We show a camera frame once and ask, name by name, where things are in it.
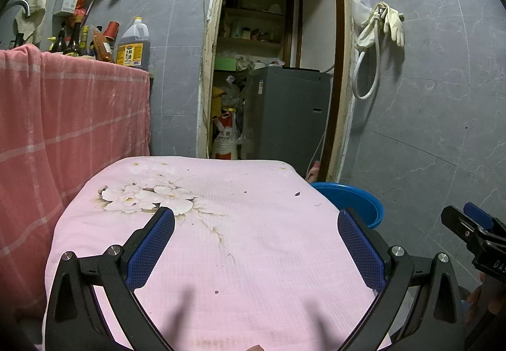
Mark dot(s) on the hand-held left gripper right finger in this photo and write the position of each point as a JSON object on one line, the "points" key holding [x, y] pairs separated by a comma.
{"points": [[361, 252]]}

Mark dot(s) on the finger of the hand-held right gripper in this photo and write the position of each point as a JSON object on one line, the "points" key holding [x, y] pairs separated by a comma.
{"points": [[480, 214], [462, 224]]}

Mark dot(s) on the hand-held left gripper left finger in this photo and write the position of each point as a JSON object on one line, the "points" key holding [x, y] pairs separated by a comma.
{"points": [[152, 248]]}

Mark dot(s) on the blue plastic basin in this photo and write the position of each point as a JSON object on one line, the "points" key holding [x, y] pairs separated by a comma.
{"points": [[355, 200]]}

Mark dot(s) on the person's right hand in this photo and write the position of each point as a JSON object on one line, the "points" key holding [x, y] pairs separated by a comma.
{"points": [[476, 297]]}

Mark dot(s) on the pink plastic item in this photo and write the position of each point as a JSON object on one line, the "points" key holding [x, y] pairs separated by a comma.
{"points": [[314, 172]]}

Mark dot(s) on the pink floral blanket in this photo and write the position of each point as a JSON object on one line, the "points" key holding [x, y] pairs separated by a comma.
{"points": [[257, 240]]}

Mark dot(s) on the white and red rice bag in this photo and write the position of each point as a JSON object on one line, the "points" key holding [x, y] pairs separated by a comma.
{"points": [[225, 141]]}

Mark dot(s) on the pink plaid cloth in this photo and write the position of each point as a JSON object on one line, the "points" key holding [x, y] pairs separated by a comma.
{"points": [[71, 129]]}

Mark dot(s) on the yellow bag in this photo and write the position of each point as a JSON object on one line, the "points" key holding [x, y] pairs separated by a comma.
{"points": [[218, 102]]}

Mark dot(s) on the clear plastic bag pile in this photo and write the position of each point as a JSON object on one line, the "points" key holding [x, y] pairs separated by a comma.
{"points": [[235, 92]]}

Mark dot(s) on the green box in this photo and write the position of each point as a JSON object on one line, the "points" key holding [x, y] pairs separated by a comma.
{"points": [[225, 64]]}

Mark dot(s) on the large cooking oil jug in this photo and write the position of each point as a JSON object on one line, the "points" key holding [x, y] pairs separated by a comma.
{"points": [[132, 50]]}

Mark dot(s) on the cream rubber glove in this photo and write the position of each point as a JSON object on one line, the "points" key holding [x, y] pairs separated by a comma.
{"points": [[367, 34], [395, 27]]}

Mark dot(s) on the orange sauce pouch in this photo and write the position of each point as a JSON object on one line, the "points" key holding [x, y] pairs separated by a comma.
{"points": [[102, 46]]}

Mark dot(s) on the yellow-capped sauce bottle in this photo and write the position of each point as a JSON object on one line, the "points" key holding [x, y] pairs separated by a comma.
{"points": [[85, 40]]}

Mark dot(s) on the tall dark sauce bottle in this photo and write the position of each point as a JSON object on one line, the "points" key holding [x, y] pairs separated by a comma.
{"points": [[74, 40]]}

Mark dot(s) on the red cup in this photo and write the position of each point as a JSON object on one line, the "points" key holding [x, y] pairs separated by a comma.
{"points": [[112, 30]]}

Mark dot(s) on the short dark sauce bottle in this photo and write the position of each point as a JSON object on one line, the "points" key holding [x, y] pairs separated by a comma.
{"points": [[58, 44]]}

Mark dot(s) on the clear hanging plastic bag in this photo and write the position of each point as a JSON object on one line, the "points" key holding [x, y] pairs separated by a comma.
{"points": [[361, 9]]}

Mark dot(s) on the kitchen knife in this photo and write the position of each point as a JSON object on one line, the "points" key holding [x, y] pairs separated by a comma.
{"points": [[89, 11]]}

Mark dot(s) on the red plastic bag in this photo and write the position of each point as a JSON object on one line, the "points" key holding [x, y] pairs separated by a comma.
{"points": [[80, 9]]}

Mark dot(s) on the wooden shelf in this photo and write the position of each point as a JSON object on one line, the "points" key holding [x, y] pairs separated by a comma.
{"points": [[257, 11]]}

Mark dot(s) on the beige hanging towel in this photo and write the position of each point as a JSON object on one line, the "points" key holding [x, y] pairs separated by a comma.
{"points": [[33, 7]]}

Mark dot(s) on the metal faucet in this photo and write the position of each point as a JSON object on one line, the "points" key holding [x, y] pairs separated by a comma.
{"points": [[16, 7]]}

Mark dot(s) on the wooden door frame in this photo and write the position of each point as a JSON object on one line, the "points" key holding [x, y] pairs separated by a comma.
{"points": [[207, 58]]}

